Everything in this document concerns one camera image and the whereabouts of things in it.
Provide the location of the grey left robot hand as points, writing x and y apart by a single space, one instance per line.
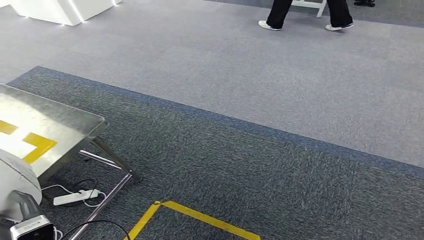
23 207

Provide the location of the white curved car part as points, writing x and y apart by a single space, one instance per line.
16 179

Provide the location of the steel workbench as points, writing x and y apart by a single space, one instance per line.
66 126

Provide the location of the white power strip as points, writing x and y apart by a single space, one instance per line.
74 197

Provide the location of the yellow floor tape outline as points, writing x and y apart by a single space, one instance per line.
198 217

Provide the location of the white lit plinth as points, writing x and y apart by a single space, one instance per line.
49 10
4 2

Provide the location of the person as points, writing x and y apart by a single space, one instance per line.
278 13

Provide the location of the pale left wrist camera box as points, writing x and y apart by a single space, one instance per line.
33 230

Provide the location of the large yellow tape frame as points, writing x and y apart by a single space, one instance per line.
39 145

